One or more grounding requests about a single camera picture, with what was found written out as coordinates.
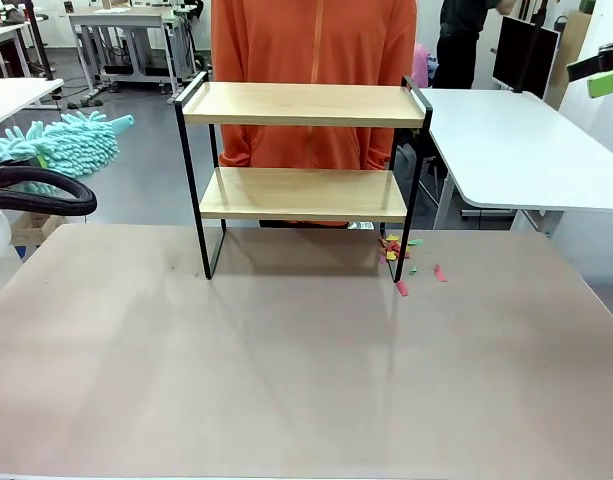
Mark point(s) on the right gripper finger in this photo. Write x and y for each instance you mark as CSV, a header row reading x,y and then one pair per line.
x,y
586,69
608,84

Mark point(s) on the teal microfiber duster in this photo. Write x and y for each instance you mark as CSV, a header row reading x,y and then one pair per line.
x,y
71,145

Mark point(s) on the brown cardboard board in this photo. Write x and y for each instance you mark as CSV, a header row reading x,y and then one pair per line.
x,y
576,45

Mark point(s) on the black monitor stand pole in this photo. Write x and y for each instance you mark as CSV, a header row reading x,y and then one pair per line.
x,y
531,50

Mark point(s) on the black computer monitor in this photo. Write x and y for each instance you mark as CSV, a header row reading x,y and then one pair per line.
x,y
511,55

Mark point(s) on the large white curved desk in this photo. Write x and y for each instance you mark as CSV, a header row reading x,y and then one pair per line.
x,y
526,150

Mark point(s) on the person in black clothes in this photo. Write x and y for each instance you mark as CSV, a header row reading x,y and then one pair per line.
x,y
461,45

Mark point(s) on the pink cloth bag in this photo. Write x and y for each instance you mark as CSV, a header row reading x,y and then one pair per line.
x,y
422,65

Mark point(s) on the small printed card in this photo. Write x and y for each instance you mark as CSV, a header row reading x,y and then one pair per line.
x,y
364,226

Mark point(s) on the person in orange hoodie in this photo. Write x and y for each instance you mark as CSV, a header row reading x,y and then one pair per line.
x,y
311,40

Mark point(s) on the grey metal workbench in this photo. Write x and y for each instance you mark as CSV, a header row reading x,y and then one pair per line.
x,y
116,20

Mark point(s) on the black metal pole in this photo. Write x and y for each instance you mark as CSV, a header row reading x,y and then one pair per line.
x,y
38,40

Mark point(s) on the cardboard box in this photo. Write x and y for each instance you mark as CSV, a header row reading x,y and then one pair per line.
x,y
33,227

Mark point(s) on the white desk with dark legs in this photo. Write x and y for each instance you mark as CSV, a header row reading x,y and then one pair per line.
x,y
1,32

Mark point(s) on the two-tier wooden shelf black frame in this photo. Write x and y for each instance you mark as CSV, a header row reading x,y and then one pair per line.
x,y
296,202

